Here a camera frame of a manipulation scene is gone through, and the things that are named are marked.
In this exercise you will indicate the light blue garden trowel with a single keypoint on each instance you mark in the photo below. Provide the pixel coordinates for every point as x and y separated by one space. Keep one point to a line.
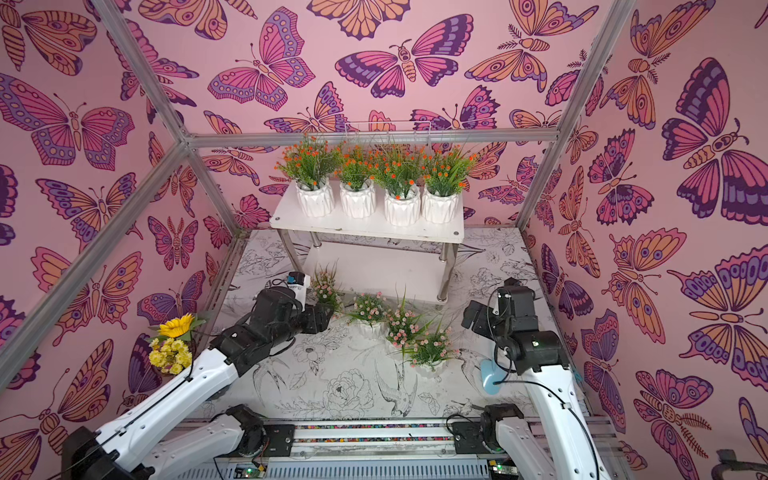
491 376

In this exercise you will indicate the white two-tier rack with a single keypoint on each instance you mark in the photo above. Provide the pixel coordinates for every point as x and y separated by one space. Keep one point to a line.
313 244

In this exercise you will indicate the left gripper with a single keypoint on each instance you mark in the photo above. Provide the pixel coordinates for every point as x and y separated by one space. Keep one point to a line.
317 321

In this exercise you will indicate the orange potted plant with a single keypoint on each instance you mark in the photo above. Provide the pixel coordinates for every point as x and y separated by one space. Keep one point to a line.
444 175
310 164
355 173
397 171

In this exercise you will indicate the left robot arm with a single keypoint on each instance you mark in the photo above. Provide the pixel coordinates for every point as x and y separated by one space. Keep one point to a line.
135 445

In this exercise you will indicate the sunflower bouquet in vase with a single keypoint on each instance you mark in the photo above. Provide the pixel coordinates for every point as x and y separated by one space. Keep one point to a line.
171 350

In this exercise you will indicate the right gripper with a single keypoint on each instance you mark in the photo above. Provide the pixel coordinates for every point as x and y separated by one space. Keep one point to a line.
480 318

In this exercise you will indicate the pink potted plant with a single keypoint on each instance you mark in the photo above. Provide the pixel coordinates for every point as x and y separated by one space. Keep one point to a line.
431 353
368 315
326 289
404 327

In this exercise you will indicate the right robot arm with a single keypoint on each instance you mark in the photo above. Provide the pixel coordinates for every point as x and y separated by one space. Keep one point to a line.
536 360

